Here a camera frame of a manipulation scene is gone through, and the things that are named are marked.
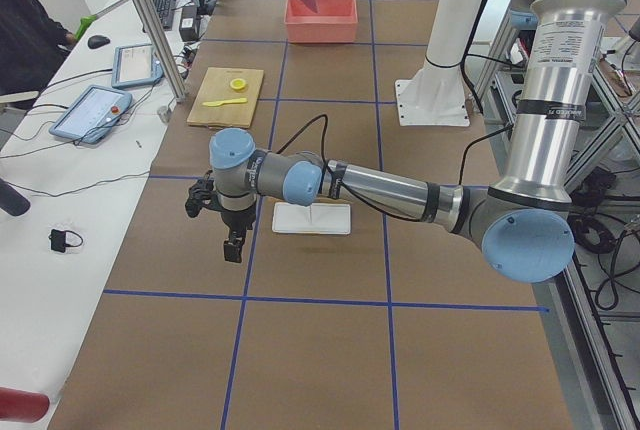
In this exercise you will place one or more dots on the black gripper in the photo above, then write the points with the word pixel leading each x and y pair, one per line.
pixel 236 220

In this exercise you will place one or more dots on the pink plastic bin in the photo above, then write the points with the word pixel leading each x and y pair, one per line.
pixel 335 21

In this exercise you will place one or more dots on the black power box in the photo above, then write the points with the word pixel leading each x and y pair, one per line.
pixel 189 28

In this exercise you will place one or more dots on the black keyboard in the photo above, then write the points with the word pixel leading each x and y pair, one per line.
pixel 165 10

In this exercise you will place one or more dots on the yellow plastic knife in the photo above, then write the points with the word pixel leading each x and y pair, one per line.
pixel 218 103

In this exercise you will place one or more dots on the bamboo cutting board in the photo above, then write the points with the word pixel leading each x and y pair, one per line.
pixel 215 86

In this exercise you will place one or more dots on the teach pendant near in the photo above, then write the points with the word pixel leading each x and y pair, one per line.
pixel 92 115

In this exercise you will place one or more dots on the teach pendant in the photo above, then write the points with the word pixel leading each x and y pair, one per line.
pixel 135 66
pixel 92 115

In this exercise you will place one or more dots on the teach pendant far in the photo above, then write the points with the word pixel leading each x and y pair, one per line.
pixel 135 66

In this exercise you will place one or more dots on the black computer mouse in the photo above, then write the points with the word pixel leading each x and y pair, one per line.
pixel 97 41

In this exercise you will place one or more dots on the red cylinder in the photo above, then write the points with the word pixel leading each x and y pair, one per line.
pixel 21 406

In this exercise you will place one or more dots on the person in black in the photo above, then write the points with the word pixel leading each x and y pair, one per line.
pixel 33 46

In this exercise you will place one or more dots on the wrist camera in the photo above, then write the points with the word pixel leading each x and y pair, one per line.
pixel 202 195

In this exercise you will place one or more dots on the aluminium frame post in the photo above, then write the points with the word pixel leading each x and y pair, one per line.
pixel 152 25

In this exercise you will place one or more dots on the black clip with cable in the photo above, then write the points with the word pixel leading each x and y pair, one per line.
pixel 62 240

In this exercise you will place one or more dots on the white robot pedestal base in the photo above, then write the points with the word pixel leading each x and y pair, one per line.
pixel 435 96

